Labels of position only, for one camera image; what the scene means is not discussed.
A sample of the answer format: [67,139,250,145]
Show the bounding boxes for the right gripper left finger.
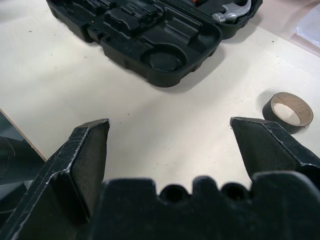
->
[0,118,111,240]

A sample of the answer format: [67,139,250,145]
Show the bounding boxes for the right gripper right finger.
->
[229,116,320,180]

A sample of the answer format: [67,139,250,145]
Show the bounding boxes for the silver hammer head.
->
[211,0,253,25]

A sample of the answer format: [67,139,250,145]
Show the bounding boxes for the black plastic tool case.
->
[46,0,264,88]

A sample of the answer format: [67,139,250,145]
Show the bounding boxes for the black tape roll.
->
[262,91,315,135]

